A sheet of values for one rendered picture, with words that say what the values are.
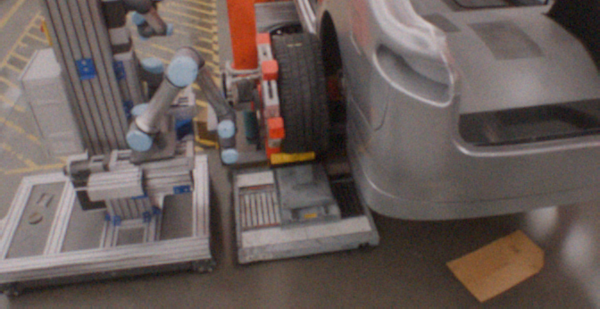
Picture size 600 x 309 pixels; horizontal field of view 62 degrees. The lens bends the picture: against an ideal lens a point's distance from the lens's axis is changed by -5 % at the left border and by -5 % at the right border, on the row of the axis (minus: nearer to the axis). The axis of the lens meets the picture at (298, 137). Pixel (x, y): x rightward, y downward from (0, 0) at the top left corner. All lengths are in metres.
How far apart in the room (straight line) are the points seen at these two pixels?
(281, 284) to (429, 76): 1.56
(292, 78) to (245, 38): 0.67
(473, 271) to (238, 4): 2.03
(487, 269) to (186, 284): 1.72
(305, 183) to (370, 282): 0.72
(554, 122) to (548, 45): 0.56
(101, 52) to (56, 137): 0.53
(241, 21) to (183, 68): 0.98
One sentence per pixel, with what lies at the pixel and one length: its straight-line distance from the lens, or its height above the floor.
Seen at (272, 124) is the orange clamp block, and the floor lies 0.89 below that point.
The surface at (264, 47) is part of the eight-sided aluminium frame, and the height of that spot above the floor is 1.11.
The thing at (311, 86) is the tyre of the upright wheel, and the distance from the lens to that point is 2.57.
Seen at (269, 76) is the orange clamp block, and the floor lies 1.09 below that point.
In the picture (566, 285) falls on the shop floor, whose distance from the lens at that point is 3.23.
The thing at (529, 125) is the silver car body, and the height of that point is 0.86.
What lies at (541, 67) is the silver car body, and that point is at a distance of 3.08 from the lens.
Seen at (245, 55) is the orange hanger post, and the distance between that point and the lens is 3.20.
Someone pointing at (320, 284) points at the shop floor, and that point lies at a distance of 2.97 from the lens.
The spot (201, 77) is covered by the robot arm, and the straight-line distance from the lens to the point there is 2.39.
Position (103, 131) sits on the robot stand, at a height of 0.86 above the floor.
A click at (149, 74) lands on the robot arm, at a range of 2.98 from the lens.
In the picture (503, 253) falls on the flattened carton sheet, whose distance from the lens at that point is 3.25.
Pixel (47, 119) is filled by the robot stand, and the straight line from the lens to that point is 2.80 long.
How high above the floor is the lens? 2.32
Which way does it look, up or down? 35 degrees down
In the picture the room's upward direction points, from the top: 3 degrees counter-clockwise
